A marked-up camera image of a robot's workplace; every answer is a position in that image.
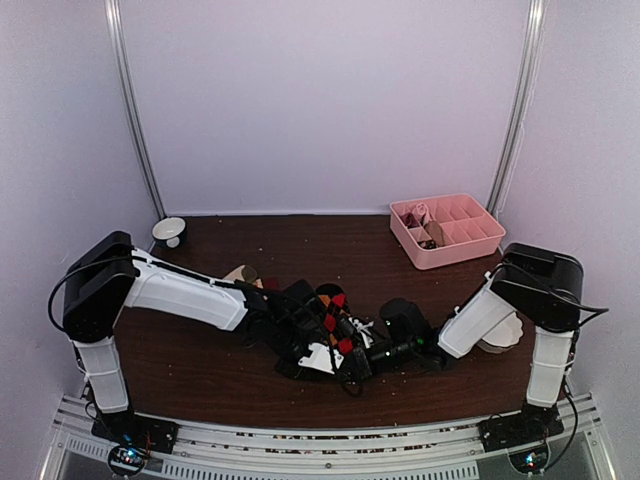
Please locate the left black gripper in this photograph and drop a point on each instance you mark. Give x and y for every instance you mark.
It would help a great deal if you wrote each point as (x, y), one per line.
(308, 372)

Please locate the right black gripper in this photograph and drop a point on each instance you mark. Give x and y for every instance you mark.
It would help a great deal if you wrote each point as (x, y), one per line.
(362, 364)

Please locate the argyle black red orange sock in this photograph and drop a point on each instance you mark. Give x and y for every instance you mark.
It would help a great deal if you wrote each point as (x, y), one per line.
(337, 322)

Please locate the striped beige green sock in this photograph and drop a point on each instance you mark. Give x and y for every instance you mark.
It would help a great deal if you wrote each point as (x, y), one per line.
(248, 274)

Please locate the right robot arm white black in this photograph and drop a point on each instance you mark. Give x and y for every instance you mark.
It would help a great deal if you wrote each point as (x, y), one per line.
(541, 285)

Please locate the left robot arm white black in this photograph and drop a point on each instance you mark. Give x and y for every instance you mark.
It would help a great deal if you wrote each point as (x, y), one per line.
(115, 275)

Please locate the rolled socks in box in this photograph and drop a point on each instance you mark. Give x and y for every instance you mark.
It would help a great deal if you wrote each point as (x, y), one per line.
(429, 234)

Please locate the white scalloped bowl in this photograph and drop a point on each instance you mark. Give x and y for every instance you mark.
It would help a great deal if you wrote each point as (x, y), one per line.
(502, 338)

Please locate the pink divided organizer box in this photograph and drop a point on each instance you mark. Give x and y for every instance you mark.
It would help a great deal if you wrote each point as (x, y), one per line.
(470, 230)

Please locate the dark bowl white inside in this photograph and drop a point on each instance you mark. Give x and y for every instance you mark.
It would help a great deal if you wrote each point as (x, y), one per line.
(170, 232)

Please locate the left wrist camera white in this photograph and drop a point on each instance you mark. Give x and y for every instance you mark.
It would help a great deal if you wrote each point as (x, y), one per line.
(321, 359)

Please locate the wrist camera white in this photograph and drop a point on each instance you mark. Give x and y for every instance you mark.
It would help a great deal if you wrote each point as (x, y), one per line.
(321, 359)
(363, 331)

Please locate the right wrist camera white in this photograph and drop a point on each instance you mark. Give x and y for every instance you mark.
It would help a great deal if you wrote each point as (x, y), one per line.
(363, 331)

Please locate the left aluminium frame post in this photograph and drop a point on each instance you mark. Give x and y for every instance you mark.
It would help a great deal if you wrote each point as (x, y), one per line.
(132, 115)

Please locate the aluminium frame post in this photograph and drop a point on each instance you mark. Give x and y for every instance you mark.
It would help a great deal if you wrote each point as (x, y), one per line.
(132, 115)
(522, 98)

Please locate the right aluminium frame post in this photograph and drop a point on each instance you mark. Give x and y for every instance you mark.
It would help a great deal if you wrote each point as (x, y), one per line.
(522, 98)

